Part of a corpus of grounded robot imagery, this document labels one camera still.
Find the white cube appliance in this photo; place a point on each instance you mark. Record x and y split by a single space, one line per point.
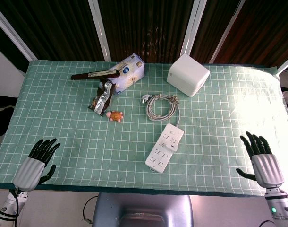
187 73

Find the white partition frame post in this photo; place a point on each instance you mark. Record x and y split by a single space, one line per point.
192 30
100 30
14 33
226 30

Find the white power strip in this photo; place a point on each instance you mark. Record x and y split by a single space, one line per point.
158 156

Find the right black grey robot hand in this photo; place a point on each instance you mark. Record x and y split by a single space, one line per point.
268 169

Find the dark brown chocolate bar box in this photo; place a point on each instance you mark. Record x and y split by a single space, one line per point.
94 74

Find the left black grey robot hand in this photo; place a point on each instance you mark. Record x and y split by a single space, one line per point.
28 172

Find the white plug adapter cube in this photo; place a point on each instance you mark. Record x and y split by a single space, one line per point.
171 147

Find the grey robot torso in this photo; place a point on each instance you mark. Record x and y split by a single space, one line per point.
144 208

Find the orange pink turtle toy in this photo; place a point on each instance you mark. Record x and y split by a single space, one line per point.
115 116

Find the green checked tablecloth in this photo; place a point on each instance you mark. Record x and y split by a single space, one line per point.
63 118

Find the blue white rice bag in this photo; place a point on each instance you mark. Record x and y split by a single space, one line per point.
131 71

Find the brown foil snack bag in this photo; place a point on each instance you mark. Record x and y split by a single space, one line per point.
101 100

